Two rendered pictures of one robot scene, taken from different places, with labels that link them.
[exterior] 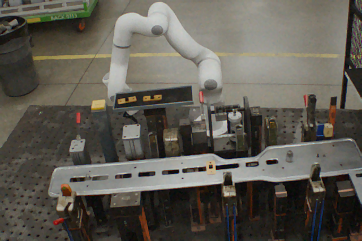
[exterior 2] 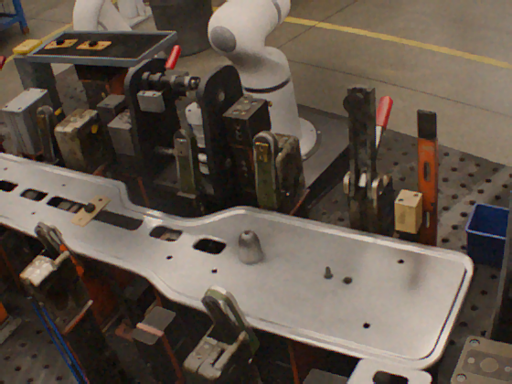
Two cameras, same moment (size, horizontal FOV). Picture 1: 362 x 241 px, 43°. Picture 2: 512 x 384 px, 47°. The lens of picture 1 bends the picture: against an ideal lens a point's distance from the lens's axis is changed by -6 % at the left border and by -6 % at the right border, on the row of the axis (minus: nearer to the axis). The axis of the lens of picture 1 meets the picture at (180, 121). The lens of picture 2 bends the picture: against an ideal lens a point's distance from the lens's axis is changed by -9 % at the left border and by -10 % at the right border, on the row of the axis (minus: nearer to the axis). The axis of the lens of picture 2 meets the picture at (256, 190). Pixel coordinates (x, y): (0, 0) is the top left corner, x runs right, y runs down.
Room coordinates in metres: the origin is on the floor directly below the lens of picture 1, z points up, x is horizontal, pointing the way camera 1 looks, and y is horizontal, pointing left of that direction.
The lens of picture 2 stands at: (0.90, -0.86, 1.64)
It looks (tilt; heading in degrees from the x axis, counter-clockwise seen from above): 36 degrees down; 33
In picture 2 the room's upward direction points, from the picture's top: 11 degrees counter-clockwise
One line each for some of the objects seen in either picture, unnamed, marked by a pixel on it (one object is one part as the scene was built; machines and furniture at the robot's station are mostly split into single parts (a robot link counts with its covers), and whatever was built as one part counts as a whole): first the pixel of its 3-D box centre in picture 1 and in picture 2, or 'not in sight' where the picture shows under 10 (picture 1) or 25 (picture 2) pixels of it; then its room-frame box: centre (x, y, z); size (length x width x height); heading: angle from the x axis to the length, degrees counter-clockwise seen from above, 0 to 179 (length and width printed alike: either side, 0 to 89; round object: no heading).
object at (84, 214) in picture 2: (210, 166); (90, 208); (1.51, -0.10, 1.01); 0.08 x 0.04 x 0.01; 177
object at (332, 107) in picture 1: (329, 141); (427, 246); (1.64, -0.67, 0.95); 0.03 x 0.01 x 0.50; 87
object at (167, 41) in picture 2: (153, 98); (96, 47); (1.86, 0.11, 1.16); 0.37 x 0.14 x 0.02; 87
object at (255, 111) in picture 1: (255, 146); (263, 203); (1.71, -0.34, 0.91); 0.07 x 0.05 x 0.42; 177
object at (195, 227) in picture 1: (194, 196); (87, 263); (1.51, -0.02, 0.84); 0.17 x 0.06 x 0.29; 177
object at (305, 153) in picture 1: (206, 170); (81, 213); (1.50, -0.08, 1.00); 1.38 x 0.22 x 0.02; 87
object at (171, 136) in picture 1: (175, 166); (99, 193); (1.68, 0.05, 0.89); 0.13 x 0.11 x 0.38; 177
